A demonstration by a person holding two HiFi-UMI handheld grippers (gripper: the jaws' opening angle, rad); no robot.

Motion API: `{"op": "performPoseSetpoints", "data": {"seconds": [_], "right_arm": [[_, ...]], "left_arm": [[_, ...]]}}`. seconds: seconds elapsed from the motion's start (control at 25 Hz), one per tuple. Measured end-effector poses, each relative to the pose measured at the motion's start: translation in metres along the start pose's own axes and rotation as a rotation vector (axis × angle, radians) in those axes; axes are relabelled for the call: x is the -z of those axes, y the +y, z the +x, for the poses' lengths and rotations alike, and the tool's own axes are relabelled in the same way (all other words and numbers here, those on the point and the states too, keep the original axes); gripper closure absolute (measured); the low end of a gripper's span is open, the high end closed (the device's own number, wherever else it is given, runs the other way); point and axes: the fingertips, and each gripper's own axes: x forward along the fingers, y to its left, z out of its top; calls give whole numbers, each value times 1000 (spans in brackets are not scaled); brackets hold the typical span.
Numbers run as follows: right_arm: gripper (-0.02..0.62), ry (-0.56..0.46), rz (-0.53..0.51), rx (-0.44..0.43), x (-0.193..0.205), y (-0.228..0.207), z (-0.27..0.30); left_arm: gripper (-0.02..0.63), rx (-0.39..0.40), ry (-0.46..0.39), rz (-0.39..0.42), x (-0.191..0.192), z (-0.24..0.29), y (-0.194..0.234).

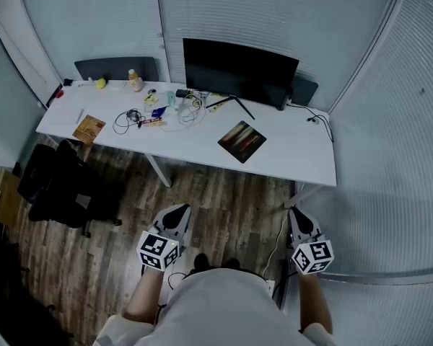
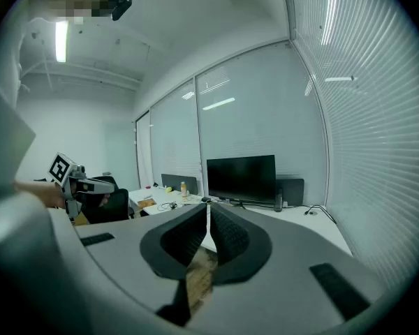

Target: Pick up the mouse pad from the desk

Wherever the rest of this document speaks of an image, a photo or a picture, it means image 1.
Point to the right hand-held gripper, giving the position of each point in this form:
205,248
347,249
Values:
312,256

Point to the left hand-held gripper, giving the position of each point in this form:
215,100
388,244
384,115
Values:
158,251

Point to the dark streaked mouse pad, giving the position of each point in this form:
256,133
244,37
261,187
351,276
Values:
242,141

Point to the person's right forearm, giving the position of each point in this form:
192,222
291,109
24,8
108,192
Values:
315,301

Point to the person's left forearm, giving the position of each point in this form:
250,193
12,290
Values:
144,297

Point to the white desk leg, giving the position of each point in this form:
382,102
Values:
301,197
160,171

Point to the person's black shoe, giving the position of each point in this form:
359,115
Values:
233,263
201,261

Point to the yellow snack bar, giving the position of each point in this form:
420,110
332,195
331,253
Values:
158,124

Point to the person's white shirt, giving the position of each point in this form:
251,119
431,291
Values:
220,312

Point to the red snack bar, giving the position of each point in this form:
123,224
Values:
151,122

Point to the blue snack packet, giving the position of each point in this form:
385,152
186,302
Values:
159,112

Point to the black office chair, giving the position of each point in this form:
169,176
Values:
57,182

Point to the yellow ruler strip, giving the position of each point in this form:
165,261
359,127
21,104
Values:
219,107

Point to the yellow snack packet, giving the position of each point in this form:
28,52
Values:
151,99

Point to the brown notebook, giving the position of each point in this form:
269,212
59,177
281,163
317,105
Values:
88,129

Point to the black power adapter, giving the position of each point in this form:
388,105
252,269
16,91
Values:
182,93

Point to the small grey partition panel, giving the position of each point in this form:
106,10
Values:
305,90

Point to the grey pen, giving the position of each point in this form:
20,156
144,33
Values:
80,116

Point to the orange juice bottle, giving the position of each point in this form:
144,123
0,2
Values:
135,81

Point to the yellow lemon toy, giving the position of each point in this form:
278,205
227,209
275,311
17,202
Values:
101,84

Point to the black computer monitor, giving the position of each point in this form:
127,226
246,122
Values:
238,70

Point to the wide grey partition panel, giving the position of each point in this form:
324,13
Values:
112,67

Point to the small red object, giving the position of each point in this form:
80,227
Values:
59,93

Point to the cardboard box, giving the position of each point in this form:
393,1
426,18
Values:
1,197

